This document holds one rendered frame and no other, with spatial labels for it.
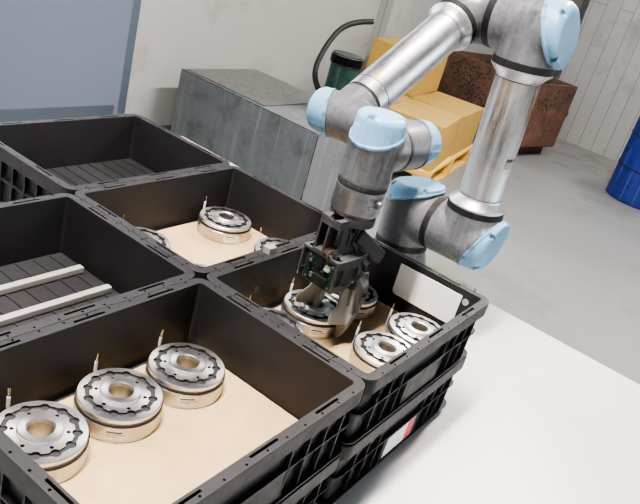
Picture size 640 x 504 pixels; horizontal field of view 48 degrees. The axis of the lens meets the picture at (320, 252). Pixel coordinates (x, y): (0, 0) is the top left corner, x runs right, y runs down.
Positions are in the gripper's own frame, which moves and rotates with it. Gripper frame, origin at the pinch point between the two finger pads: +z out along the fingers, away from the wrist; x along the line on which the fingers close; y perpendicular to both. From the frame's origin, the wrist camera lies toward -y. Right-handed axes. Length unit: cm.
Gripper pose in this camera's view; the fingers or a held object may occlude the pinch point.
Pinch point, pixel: (327, 320)
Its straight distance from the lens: 117.8
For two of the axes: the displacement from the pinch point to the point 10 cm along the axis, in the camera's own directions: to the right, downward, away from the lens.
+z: -2.6, 8.8, 4.1
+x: 7.3, 4.5, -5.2
